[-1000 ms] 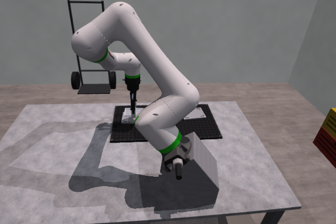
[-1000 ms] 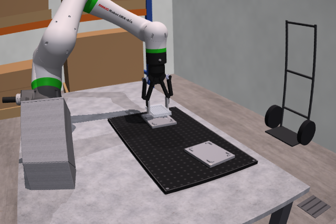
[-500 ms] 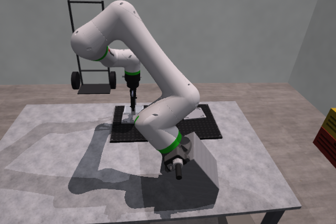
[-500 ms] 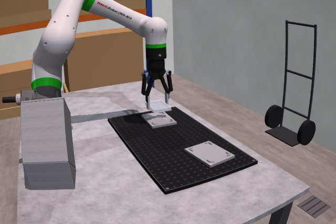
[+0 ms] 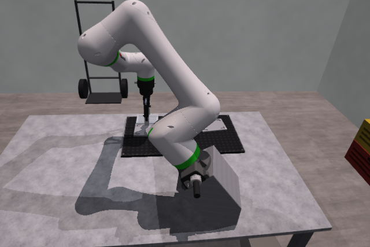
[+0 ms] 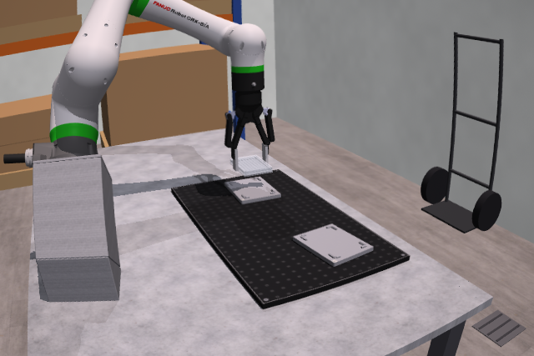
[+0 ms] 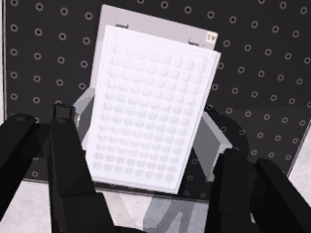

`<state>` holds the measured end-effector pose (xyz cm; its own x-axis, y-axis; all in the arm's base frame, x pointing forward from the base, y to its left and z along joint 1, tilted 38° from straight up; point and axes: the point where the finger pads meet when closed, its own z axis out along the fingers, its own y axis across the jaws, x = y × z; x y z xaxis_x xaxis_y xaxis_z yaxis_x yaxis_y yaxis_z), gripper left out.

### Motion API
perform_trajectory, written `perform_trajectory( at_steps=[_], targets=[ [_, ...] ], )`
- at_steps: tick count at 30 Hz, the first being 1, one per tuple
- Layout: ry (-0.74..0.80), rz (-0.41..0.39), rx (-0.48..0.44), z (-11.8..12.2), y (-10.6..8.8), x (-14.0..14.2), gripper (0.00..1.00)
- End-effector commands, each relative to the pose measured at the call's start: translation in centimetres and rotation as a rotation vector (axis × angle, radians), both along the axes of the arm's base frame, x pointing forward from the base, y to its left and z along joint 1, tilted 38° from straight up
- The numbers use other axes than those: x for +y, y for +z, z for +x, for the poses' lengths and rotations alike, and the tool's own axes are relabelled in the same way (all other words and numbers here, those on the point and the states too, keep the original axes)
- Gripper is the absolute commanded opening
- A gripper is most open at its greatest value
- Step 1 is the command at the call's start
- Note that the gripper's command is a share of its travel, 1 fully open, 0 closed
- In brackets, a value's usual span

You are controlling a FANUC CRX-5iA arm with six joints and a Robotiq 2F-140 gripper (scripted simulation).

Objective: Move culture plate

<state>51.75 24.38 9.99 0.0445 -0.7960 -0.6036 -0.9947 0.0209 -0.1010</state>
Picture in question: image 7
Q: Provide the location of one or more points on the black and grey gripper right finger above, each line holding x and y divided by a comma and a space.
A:
276, 205

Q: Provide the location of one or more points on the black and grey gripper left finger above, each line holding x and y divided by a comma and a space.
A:
75, 205

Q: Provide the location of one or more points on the white well plate lid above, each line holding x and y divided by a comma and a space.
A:
149, 99

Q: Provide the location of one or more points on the black perforated breadboard plate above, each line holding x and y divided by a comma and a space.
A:
260, 96

